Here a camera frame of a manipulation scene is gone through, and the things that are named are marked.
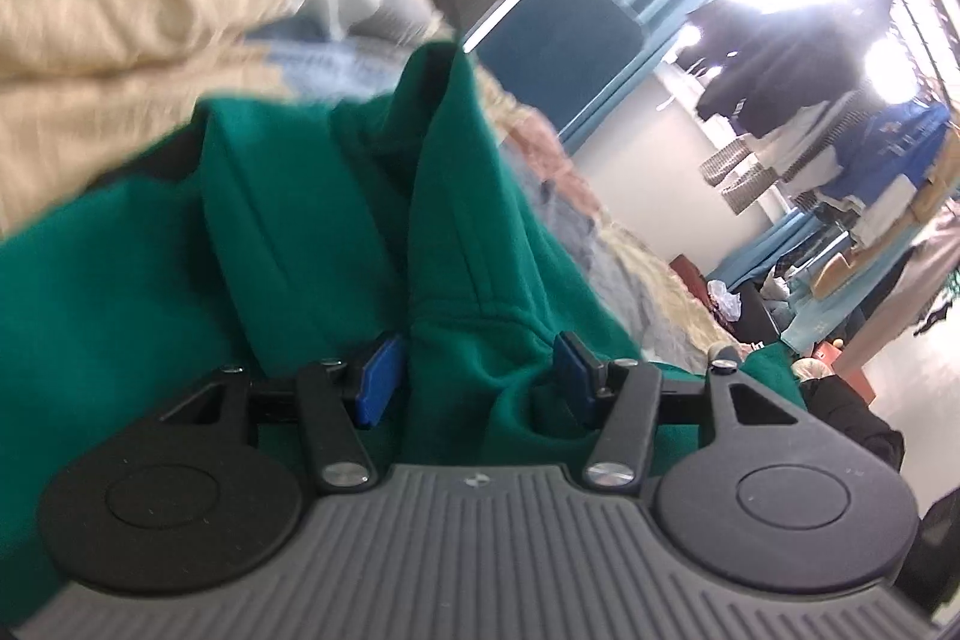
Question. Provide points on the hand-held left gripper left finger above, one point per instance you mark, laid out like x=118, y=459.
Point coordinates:
x=379, y=377

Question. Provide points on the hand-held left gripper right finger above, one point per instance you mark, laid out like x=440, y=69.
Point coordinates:
x=574, y=374

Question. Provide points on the green hoodie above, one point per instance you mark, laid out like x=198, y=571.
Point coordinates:
x=300, y=220

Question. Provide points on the row of hanging clothes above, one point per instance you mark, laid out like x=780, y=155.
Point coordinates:
x=862, y=145

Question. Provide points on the brown bedside cabinet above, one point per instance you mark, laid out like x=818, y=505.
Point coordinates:
x=686, y=280

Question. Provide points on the white plastic bag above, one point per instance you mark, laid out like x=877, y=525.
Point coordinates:
x=724, y=301

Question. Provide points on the black storage case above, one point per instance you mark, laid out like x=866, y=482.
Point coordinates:
x=757, y=314

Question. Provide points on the striped hanging garment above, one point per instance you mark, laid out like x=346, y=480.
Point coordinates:
x=739, y=171

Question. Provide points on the orange box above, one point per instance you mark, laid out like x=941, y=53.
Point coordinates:
x=844, y=370

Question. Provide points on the black puffer jacket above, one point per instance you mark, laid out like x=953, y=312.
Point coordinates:
x=847, y=422

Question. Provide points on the blue upholstered panel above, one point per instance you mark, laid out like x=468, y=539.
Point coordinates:
x=562, y=48

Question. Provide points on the patchwork bed quilt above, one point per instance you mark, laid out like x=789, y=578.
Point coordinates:
x=112, y=10

